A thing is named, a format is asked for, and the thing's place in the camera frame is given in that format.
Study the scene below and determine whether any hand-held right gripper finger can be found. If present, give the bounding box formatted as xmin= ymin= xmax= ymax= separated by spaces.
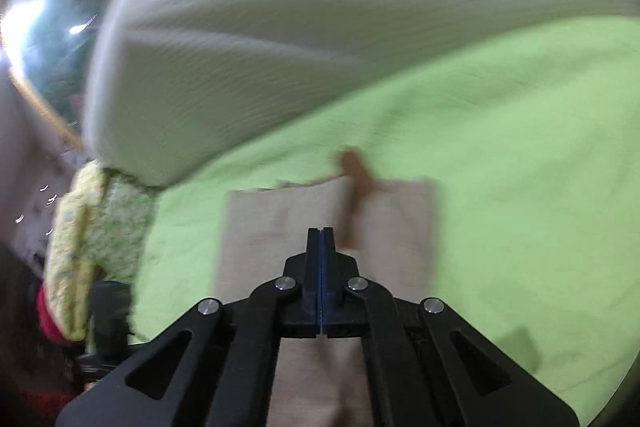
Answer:
xmin=55 ymin=227 xmax=321 ymax=427
xmin=320 ymin=227 xmax=581 ymax=427

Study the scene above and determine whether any green bed sheet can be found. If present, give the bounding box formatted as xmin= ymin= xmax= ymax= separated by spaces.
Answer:
xmin=132 ymin=14 xmax=640 ymax=423

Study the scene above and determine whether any beige knit sweater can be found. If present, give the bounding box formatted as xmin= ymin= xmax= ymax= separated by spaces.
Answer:
xmin=214 ymin=147 xmax=441 ymax=427

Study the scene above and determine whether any white striped pillow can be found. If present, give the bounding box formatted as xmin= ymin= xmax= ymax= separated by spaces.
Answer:
xmin=82 ymin=0 xmax=636 ymax=188

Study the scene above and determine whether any red cloth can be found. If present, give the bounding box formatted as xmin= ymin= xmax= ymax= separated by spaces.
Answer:
xmin=36 ymin=284 xmax=76 ymax=345

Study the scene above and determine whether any gold framed flower painting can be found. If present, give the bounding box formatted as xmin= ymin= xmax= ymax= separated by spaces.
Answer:
xmin=0 ymin=0 xmax=166 ymax=152

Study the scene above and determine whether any yellow printed quilt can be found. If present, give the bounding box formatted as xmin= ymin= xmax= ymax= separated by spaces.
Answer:
xmin=44 ymin=159 xmax=108 ymax=343

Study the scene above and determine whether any green checked pillow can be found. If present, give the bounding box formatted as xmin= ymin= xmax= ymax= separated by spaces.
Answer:
xmin=90 ymin=172 xmax=161 ymax=303

